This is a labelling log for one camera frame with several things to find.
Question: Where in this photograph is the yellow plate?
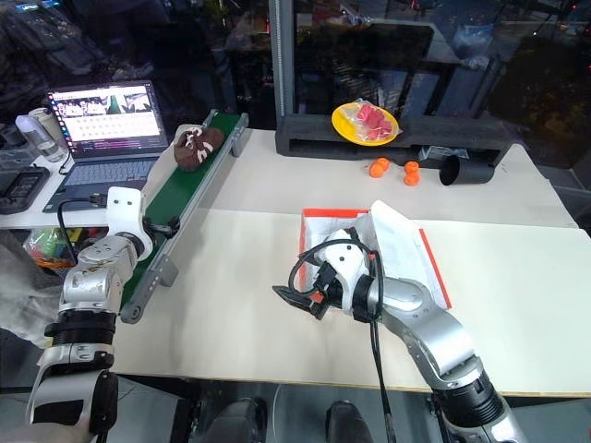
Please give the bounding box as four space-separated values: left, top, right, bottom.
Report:
331 102 401 148

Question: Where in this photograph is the black foam block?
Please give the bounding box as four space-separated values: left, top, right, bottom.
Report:
275 114 512 169

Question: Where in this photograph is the white bottle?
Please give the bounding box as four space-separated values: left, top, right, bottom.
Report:
15 114 46 151

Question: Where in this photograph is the green conveyor belt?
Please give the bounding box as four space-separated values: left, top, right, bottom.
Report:
118 109 250 326

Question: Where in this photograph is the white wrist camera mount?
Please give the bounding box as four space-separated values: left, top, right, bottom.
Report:
104 186 153 262
308 228 376 317

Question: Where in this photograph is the bag of red pieces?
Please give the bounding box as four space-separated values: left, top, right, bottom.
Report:
345 98 404 142

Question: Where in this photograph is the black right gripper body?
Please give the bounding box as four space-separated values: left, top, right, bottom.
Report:
306 261 345 322

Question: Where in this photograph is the orange and white shoebox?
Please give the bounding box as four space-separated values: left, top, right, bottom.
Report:
297 207 454 311

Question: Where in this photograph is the aluminium frame post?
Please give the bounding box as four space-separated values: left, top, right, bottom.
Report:
269 0 297 131

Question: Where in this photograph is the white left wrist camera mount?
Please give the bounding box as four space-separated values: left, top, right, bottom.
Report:
104 186 153 262

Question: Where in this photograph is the bin of colourful toys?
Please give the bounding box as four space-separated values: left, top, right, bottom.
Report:
22 226 94 269

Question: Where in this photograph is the pale grey can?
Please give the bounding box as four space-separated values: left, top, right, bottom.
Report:
28 107 65 145

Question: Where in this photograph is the black handheld device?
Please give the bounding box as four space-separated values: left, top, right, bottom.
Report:
0 166 52 216

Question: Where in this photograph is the grey laptop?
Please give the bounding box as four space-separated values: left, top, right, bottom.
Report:
42 80 170 215

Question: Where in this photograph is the black cylinder cup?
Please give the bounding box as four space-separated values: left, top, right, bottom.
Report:
438 154 497 187

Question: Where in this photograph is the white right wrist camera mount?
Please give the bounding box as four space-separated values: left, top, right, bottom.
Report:
308 228 376 317

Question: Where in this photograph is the dark rounded shape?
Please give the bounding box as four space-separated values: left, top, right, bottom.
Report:
324 400 376 443

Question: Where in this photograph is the clear plastic packet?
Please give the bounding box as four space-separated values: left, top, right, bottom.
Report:
417 144 473 163

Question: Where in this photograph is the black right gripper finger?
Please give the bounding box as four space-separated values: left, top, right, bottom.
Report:
282 296 316 317
271 285 310 303

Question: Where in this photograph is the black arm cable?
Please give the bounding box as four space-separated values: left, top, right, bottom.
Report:
287 225 399 443
55 192 110 269

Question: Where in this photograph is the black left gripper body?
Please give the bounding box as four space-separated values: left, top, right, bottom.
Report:
141 214 182 239

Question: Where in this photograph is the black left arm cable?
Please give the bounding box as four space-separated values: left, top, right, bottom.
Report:
55 192 110 269

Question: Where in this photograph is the grey plastic sheet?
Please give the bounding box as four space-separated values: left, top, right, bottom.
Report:
0 243 66 348

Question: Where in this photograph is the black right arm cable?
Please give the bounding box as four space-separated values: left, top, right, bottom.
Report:
287 225 399 443

